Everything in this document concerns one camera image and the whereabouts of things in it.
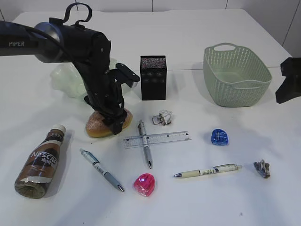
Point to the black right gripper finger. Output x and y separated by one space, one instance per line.
291 86

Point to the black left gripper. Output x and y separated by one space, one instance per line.
103 87

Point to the sugared bread roll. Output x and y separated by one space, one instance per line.
96 128

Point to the white paper ball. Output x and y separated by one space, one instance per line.
164 118

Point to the Nescafe coffee bottle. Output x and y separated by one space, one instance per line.
37 173

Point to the blue pencil sharpener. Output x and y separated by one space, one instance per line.
219 137

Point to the dark paper scrap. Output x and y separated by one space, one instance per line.
262 168

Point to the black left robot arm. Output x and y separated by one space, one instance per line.
88 50

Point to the blue grey ballpoint pen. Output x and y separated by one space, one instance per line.
96 164

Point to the grey pen on ruler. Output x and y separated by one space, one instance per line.
146 147

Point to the green woven plastic basket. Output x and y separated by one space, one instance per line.
234 75

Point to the green ruffled glass plate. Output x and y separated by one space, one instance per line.
66 78

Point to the black mesh pen holder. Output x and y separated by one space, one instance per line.
153 73

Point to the pink pencil sharpener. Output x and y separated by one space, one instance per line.
145 184

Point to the cream ballpoint pen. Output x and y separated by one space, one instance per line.
213 170

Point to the clear plastic ruler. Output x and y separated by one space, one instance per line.
136 141

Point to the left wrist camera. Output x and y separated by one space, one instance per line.
125 75

